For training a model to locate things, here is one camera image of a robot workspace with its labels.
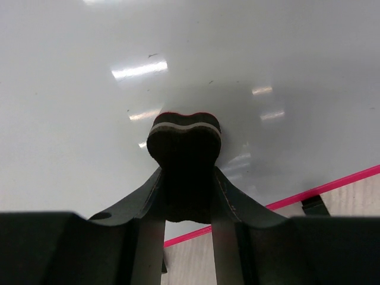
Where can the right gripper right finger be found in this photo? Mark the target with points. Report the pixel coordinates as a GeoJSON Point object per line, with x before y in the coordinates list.
{"type": "Point", "coordinates": [233, 216]}

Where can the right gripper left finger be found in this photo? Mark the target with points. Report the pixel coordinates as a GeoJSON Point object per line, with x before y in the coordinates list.
{"type": "Point", "coordinates": [141, 213]}

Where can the black felt eraser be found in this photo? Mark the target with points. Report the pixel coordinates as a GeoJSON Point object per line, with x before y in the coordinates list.
{"type": "Point", "coordinates": [186, 148]}

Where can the pink framed whiteboard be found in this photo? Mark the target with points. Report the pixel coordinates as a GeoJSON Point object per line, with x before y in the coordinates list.
{"type": "Point", "coordinates": [294, 85]}

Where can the black whiteboard stand foot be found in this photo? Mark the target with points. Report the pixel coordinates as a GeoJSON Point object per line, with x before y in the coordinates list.
{"type": "Point", "coordinates": [164, 264]}

